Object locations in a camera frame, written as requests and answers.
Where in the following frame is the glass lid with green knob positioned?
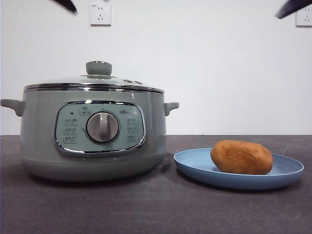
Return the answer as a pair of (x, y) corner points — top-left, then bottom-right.
(23, 60), (164, 95)

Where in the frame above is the brown potato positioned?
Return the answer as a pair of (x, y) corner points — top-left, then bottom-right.
(210, 139), (273, 176)

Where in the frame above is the pale green electric steamer pot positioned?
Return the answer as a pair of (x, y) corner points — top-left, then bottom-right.
(0, 84), (180, 183)

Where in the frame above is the blue round plate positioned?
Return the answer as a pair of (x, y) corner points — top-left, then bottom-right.
(173, 147), (305, 191)

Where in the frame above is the grey round control dial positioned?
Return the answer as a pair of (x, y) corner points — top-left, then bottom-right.
(86, 111), (121, 143)

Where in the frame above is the white wall socket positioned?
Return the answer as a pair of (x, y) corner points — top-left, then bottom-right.
(295, 4), (312, 28)
(90, 3), (112, 27)

